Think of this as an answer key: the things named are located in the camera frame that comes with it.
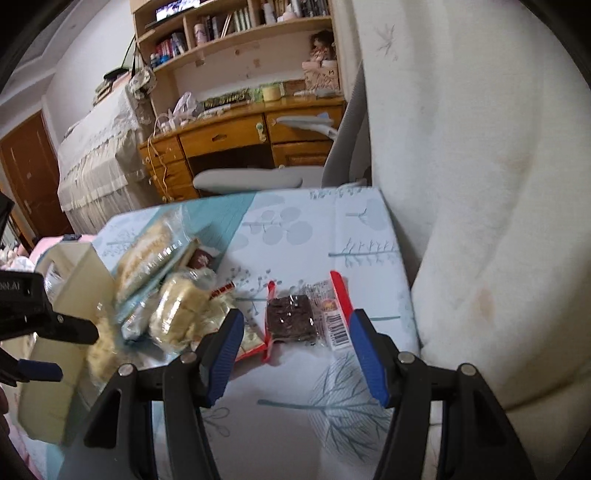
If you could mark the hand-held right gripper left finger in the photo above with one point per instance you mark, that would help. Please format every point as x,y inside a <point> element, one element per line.
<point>226,355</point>

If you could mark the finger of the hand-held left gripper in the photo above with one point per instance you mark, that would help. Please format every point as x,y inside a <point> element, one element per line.
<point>39,370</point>
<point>69,325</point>

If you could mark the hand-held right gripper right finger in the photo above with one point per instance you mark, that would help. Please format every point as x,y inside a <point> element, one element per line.
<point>369,360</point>

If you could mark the white plastic tray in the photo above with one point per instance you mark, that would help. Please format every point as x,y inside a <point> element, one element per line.
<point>78,286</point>

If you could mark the brownie packet with red ends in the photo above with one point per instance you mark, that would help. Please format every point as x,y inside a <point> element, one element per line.
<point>295,314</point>

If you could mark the white and red packet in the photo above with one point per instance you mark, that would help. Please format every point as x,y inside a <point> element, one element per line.
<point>249,344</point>

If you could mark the white plush toys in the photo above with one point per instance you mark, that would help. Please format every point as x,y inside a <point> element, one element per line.
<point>14,258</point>

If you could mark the clear popcorn packet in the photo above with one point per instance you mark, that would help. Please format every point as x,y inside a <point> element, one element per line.
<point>102,355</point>

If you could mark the cream biscuit packet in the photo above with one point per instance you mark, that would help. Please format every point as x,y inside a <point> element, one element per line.
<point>180,309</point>

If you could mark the small red candy packet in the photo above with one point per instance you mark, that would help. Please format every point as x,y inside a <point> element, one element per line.
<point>201,261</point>

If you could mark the large bread packet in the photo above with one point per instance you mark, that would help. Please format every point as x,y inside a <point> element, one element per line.
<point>143,258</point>

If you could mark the brown wooden door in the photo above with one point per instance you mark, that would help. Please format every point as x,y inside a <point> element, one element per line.
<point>32,175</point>

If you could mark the cloth covered cabinet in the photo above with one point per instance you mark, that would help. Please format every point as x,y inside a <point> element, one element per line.
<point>101,152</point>

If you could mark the grey office chair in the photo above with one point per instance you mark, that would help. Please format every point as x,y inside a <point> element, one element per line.
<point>249,177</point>

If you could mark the white leaf print curtain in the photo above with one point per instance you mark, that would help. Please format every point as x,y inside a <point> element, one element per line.
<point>485,184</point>

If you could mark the stack of books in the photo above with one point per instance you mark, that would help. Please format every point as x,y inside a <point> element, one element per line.
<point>108,90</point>

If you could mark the black hat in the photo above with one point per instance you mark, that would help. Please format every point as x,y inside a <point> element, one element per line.
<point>115,73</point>

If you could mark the white plastic bag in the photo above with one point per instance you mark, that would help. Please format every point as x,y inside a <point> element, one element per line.
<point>184,105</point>

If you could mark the floral fabric bag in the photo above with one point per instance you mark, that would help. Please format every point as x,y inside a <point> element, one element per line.
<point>142,81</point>

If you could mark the dark green snack bag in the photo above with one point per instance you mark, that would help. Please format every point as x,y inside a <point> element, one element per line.
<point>226,99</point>

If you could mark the pale green tape roll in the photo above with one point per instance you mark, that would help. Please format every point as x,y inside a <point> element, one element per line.
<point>271,93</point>

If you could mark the white printed box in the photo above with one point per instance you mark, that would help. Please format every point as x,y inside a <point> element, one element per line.
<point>321,76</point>

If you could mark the row of books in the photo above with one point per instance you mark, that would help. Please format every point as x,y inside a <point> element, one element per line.
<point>171,46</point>

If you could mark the wooden bookshelf hutch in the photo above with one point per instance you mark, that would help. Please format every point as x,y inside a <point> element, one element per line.
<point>240,50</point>

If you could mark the doll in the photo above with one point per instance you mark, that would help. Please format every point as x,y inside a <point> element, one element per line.
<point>323,46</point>

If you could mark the small screen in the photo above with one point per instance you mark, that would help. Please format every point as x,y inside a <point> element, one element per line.
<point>175,8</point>

